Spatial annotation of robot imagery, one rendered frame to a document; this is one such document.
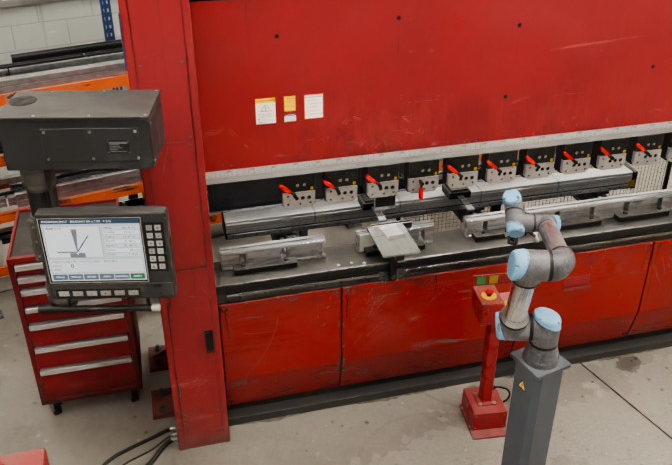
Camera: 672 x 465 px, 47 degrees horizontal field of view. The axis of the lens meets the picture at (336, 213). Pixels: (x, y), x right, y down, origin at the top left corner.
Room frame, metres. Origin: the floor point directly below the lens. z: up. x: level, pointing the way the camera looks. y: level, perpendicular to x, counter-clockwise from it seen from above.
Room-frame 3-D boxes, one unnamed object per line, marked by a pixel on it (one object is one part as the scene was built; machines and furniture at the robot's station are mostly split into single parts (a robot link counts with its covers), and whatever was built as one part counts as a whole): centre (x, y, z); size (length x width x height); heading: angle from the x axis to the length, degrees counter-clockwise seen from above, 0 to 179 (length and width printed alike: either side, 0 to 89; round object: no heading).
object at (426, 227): (3.29, -0.29, 0.92); 0.39 x 0.06 x 0.10; 104
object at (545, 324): (2.54, -0.85, 0.94); 0.13 x 0.12 x 0.14; 86
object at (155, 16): (3.20, 0.75, 1.15); 0.85 x 0.25 x 2.30; 14
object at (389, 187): (3.27, -0.21, 1.26); 0.15 x 0.09 x 0.17; 104
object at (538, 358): (2.54, -0.86, 0.82); 0.15 x 0.15 x 0.10
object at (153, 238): (2.38, 0.81, 1.42); 0.45 x 0.12 x 0.36; 92
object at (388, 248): (3.13, -0.27, 1.00); 0.26 x 0.18 x 0.01; 14
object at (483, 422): (2.97, -0.77, 0.06); 0.25 x 0.20 x 0.12; 8
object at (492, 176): (3.41, -0.79, 1.26); 0.15 x 0.09 x 0.17; 104
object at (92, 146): (2.46, 0.86, 1.53); 0.51 x 0.25 x 0.85; 92
